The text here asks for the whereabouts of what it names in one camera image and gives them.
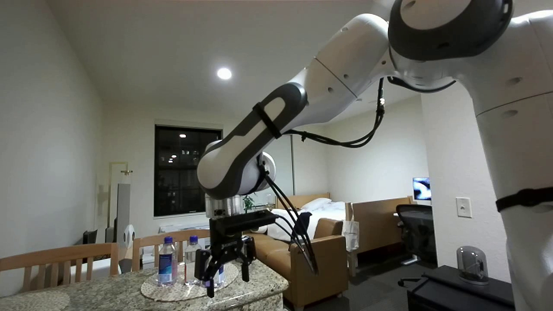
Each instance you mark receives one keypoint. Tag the bed with white pillows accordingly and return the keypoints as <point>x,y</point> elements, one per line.
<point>322,206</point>

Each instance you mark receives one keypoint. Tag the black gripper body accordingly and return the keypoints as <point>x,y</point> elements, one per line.
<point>229,244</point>

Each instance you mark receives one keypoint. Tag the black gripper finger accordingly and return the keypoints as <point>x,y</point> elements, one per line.
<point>201,265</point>
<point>248,252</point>

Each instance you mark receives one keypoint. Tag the clear water bottle blue label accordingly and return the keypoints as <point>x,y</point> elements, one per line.
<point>192,261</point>
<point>166,268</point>

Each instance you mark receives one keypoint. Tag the computer monitor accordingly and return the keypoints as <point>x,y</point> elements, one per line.
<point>422,189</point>

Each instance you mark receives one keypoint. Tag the black office chair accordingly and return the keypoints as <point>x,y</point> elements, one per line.
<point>417,230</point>

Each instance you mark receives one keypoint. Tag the white bag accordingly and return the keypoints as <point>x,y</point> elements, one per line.
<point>351,235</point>

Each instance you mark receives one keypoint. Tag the tall grey floor lamp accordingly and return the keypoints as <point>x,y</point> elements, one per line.
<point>123,213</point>

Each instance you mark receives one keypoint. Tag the wooden desk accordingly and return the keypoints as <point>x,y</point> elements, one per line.
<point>374,225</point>

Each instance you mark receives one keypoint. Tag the black equipment box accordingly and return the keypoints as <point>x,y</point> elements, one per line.
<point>460,290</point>

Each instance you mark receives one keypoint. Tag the grey domed device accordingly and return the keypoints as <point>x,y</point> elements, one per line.
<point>472,261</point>

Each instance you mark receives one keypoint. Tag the round ceiling light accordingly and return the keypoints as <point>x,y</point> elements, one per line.
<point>223,73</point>

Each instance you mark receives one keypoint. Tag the round woven placemat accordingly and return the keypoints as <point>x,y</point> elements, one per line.
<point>173,292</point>

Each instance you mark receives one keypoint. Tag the white light switch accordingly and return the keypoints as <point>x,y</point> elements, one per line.
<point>464,208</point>

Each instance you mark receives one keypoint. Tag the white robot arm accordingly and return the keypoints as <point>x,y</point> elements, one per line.
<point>346,62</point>

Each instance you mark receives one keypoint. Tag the dark window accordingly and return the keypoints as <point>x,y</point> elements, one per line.
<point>178,173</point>

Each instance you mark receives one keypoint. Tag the tan armchair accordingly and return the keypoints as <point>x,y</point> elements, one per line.
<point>312,270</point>

